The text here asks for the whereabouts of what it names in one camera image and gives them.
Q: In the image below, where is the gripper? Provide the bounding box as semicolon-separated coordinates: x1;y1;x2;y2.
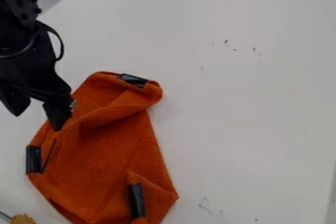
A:
0;21;77;133

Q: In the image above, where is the orange cloth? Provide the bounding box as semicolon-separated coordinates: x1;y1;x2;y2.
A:
25;71;181;224

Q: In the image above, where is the yellow toy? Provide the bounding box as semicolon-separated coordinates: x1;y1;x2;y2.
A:
9;212;37;224

